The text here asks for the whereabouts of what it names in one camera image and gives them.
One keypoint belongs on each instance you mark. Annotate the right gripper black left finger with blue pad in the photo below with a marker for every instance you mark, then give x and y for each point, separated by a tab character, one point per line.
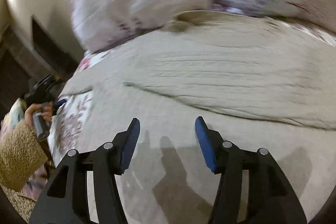
65	197

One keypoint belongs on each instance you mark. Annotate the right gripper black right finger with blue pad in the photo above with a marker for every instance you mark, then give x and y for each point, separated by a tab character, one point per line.
271	198

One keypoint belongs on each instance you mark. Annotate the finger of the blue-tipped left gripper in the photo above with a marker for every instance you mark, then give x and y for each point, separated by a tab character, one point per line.
57	105

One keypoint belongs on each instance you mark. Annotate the beige cable-knit sweater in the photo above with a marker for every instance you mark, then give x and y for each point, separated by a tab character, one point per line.
259	82

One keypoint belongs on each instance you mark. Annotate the tan fleece sleeve forearm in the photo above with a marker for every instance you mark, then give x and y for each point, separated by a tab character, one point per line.
21	156

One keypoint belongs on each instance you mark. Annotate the person's left hand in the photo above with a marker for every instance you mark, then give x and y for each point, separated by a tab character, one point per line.
46	114

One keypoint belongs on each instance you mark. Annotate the white red floral bedspread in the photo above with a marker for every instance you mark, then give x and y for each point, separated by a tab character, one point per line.
71	117

